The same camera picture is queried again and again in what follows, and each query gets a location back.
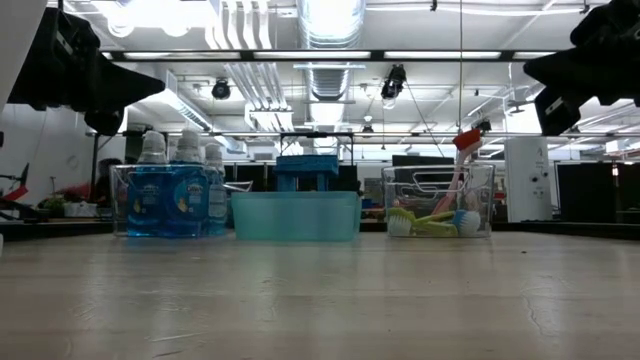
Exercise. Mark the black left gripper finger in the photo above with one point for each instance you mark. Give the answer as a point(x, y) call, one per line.
point(125, 90)
point(105, 122)

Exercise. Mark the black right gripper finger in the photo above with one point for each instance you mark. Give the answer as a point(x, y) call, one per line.
point(600, 75)
point(557, 120)

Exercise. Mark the red dish brush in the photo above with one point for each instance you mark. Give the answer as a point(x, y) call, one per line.
point(467, 139)

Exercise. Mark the blue dish brush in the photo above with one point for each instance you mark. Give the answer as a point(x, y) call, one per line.
point(470, 223)

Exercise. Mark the white tall appliance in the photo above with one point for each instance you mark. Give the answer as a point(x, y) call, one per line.
point(527, 165)

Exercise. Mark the black ceiling spotlight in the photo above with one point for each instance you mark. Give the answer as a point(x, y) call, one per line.
point(394, 82)
point(486, 125)
point(221, 90)

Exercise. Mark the black beam with light strips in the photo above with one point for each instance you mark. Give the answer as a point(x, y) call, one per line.
point(506, 55)

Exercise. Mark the clear plastic bin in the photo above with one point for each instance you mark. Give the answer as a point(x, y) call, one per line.
point(118, 210)
point(485, 200)

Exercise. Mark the red black machine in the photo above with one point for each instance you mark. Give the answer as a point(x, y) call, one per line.
point(15, 192)

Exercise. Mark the black monitor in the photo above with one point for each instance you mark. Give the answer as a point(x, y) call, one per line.
point(422, 160)

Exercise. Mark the teal plastic bin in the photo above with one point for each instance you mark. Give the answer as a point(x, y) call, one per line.
point(300, 217)

